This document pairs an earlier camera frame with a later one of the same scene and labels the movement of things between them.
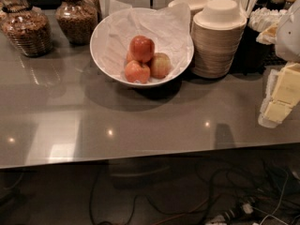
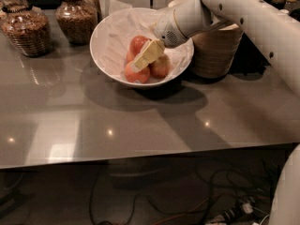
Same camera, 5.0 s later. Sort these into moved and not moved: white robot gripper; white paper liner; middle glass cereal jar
Moved: white robot gripper
Not moved: white paper liner; middle glass cereal jar
